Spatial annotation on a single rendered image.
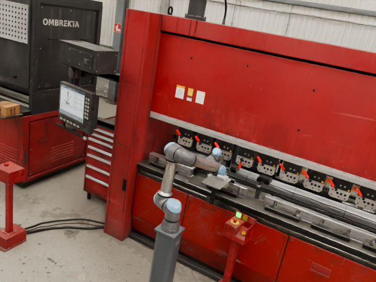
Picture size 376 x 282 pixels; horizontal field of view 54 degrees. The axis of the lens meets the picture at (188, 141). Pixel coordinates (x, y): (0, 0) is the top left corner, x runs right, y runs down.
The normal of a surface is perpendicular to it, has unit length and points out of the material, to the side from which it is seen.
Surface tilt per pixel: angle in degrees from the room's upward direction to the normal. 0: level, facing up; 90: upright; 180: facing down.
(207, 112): 90
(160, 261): 90
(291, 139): 90
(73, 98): 90
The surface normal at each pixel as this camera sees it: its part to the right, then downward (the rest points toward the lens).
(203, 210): -0.48, 0.22
